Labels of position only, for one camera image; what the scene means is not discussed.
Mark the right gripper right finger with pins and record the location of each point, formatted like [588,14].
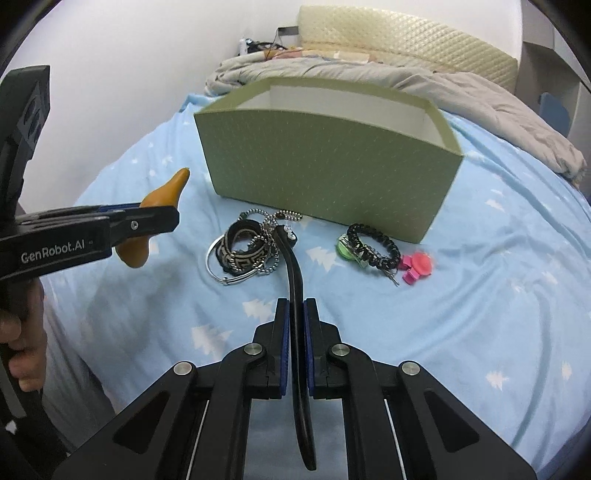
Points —
[337,371]

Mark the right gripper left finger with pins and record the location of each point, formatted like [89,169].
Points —
[256,371]

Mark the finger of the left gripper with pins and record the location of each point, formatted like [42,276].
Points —
[114,214]

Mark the orange wooden gourd pendant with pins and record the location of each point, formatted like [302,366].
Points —
[157,213]

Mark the black patterned bangle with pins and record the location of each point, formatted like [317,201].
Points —
[243,247]

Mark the pink hair clip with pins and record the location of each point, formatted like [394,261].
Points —
[415,267]

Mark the green hair clip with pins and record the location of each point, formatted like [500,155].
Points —
[345,249]

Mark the person's left hand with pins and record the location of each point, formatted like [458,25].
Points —
[22,330]

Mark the light blue bed sheet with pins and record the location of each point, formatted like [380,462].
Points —
[503,322]

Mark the green cardboard box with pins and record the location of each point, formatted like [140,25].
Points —
[335,150]

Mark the grey duvet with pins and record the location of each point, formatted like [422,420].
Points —
[466,94]

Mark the cream quilted headboard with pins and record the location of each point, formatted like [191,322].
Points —
[363,34]

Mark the blue chair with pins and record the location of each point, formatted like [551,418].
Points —
[552,111]

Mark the grey wardrobe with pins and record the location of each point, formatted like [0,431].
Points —
[549,65]

